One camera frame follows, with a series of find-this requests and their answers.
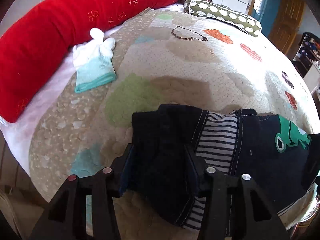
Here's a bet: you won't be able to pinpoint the white bed sheet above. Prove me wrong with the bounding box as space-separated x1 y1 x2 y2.
0 2 186 178

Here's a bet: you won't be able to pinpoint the white and teal glove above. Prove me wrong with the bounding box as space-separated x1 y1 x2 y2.
73 28 117 93

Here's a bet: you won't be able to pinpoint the wooden door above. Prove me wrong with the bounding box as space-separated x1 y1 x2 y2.
268 0 305 55

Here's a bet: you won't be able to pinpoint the navy striped children's pants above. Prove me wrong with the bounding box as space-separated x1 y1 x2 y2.
128 104 319 230

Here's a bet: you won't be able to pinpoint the olive white-dotted bolster pillow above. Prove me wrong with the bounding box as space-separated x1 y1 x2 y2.
183 0 262 37

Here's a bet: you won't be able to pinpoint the white shelf unit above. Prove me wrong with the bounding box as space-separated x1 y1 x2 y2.
303 64 320 94

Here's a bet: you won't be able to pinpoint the long red bolster pillow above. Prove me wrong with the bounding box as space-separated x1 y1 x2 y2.
1 0 177 124

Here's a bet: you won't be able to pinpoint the black shoe rack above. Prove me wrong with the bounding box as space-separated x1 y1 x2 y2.
292 32 319 77

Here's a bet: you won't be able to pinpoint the patchwork heart quilt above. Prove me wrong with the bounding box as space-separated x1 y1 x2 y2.
28 6 318 240

